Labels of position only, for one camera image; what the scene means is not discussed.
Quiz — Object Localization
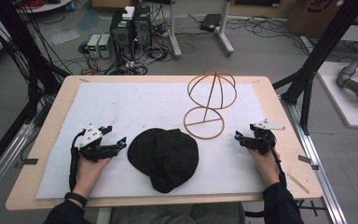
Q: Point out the white platform board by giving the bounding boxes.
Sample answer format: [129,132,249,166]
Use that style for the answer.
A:
[316,61,358,130]

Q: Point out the white box on computer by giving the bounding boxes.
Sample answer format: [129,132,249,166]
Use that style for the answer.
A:
[121,6,136,21]

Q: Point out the person's grey trouser legs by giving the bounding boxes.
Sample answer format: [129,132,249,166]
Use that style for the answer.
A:
[109,203,247,224]

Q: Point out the large black computer tower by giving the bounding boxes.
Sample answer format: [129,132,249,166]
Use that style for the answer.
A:
[109,10,135,63]

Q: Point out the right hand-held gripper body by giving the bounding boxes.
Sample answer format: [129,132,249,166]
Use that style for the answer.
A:
[243,119,286,156]

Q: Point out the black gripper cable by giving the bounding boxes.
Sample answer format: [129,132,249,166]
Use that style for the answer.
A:
[68,130,86,192]
[266,135,289,189]

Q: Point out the small black computer tower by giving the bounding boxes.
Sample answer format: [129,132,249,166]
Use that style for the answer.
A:
[132,5,153,49]

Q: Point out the person's left hand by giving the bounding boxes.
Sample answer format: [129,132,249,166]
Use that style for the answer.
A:
[74,154,112,200]

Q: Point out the tangle of floor cables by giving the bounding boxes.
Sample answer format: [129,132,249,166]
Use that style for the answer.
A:
[77,6,181,77]

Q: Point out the black cap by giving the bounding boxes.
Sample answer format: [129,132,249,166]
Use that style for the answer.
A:
[127,127,200,194]

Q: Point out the wooden hoop hat stand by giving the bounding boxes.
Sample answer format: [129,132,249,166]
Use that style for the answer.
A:
[183,64,238,141]

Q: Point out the person's right hand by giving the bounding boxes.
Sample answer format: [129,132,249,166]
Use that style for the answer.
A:
[247,147,282,189]

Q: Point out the white table leg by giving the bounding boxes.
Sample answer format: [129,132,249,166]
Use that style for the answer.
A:
[95,206,114,224]

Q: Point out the brown cardboard box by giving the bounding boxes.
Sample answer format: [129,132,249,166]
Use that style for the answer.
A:
[286,0,345,39]

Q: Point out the black wristband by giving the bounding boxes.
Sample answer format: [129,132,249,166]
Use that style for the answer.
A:
[63,191,89,208]

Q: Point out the thin wooden stick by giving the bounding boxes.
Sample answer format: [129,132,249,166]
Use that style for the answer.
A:
[286,173,310,195]

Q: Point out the round white table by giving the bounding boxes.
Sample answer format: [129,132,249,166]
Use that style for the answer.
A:
[16,0,73,14]

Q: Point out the grey bench power supply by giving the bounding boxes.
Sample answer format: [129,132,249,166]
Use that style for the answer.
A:
[86,34,103,59]
[98,33,114,60]

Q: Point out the aluminium rail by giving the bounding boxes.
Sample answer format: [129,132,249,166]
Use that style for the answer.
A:
[280,95,349,224]
[0,121,35,207]

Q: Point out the white table mat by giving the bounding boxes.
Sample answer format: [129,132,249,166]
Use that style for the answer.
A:
[34,81,267,201]

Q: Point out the white metal stand leg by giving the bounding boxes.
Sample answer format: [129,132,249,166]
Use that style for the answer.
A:
[167,0,184,61]
[217,0,235,58]

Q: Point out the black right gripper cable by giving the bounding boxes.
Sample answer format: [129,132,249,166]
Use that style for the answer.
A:
[266,135,289,189]

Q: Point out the grey tape strip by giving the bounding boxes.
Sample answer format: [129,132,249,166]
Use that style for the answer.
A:
[297,154,320,171]

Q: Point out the flat black box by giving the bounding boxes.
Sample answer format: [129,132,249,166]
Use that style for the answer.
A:
[199,13,224,34]

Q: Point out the black metal frame post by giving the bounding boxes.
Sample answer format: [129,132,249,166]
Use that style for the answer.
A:
[273,0,358,135]
[0,0,71,185]

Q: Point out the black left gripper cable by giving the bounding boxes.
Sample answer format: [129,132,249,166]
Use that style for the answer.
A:
[68,130,86,192]

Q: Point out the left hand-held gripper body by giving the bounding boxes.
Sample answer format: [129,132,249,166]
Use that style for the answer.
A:
[78,123,119,163]

